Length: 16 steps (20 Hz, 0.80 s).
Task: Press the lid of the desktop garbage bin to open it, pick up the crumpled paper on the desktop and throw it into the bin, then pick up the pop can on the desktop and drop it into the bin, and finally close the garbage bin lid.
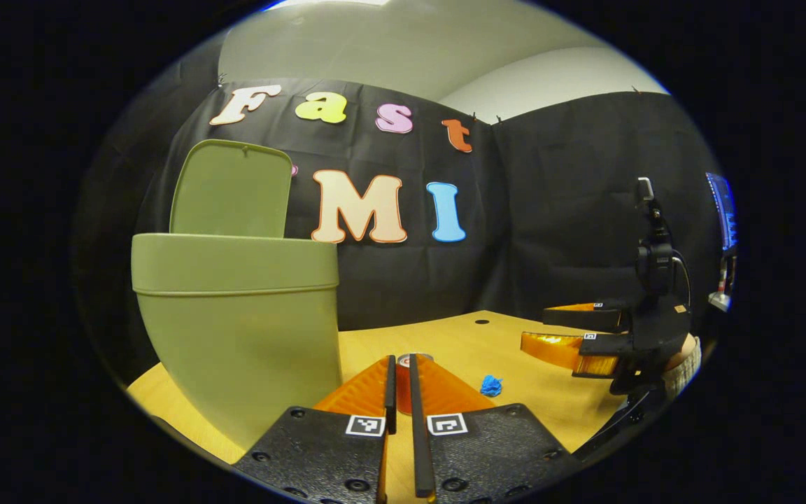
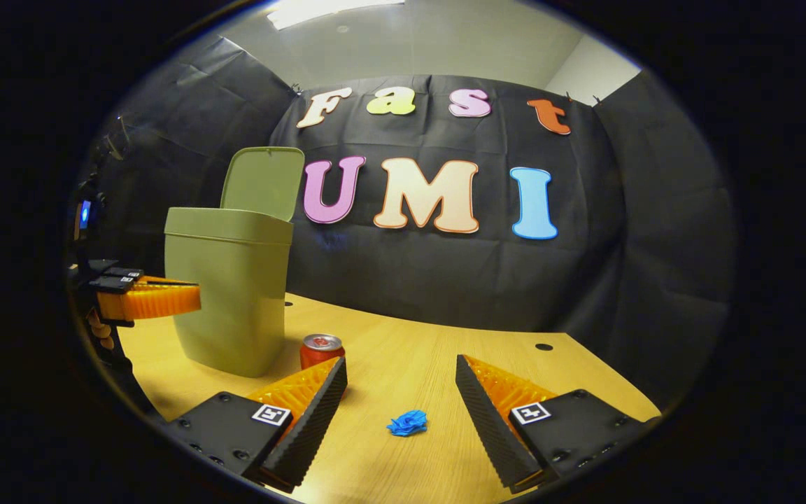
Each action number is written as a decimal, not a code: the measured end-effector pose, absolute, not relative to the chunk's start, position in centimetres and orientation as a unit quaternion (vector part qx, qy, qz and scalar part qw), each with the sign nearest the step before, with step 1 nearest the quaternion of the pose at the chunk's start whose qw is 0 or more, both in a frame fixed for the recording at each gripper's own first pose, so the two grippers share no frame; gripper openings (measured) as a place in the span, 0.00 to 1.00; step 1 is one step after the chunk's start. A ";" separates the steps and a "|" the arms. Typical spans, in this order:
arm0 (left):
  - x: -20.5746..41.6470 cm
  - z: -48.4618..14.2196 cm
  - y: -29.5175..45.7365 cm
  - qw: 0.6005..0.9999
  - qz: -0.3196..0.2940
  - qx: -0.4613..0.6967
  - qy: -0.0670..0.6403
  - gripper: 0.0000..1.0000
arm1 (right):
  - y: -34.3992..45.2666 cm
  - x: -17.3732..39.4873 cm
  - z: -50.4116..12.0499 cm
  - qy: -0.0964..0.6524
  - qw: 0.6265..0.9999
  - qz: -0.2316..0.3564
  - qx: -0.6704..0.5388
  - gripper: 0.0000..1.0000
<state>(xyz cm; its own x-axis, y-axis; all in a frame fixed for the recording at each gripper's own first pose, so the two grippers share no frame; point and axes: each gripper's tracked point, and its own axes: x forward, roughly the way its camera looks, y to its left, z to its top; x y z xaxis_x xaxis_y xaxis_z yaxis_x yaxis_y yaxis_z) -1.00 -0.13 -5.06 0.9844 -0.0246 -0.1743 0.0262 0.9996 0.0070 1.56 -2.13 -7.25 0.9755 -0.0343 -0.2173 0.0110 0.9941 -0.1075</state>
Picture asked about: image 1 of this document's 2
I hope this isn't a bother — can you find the wooden desktop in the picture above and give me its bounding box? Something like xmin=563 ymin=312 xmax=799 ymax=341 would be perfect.
xmin=127 ymin=310 xmax=670 ymax=504

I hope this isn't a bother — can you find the green desktop garbage bin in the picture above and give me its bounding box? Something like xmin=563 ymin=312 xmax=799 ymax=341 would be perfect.
xmin=130 ymin=139 xmax=344 ymax=452

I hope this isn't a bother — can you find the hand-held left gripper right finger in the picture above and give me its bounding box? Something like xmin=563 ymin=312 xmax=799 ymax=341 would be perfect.
xmin=408 ymin=353 xmax=584 ymax=504

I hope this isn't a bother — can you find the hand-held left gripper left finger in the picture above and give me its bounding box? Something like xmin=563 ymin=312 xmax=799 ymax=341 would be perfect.
xmin=234 ymin=353 xmax=399 ymax=504

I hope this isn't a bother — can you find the black backdrop cloth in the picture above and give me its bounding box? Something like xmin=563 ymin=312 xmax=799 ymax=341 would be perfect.
xmin=71 ymin=42 xmax=726 ymax=379

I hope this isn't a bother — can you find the red pop can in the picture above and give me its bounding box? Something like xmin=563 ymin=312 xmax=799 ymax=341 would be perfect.
xmin=397 ymin=352 xmax=436 ymax=415

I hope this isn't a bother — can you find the computer monitor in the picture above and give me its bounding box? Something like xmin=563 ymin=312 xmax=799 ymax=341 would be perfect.
xmin=706 ymin=171 xmax=738 ymax=253

